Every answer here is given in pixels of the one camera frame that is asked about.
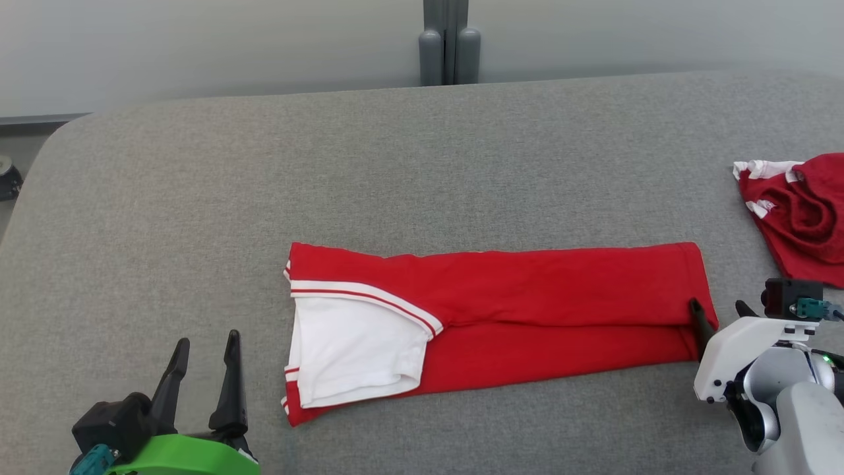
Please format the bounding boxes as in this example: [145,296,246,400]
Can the red garment with white panel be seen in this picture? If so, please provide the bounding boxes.
[282,241,720,428]

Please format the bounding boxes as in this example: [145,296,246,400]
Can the red shorts with elastic waistband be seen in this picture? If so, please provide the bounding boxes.
[731,152,844,290]

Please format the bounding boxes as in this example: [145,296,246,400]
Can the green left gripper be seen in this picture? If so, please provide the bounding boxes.
[109,330,262,475]

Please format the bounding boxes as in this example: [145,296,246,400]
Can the teal left cable connector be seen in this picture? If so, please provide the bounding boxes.
[69,443,121,475]

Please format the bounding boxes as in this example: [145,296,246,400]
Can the teal right cable connector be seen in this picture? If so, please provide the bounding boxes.
[794,298,833,324]

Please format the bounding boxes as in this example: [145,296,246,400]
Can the grey vertical metal post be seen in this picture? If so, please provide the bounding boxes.
[418,0,483,87]

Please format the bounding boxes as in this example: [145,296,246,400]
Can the teal cable connector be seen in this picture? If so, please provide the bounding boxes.
[69,443,121,475]
[794,298,833,324]

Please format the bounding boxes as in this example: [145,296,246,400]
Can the grey metal stand with casters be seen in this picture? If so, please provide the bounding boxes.
[0,154,24,203]

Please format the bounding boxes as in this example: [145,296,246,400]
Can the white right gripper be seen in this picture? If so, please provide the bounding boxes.
[688,298,822,404]

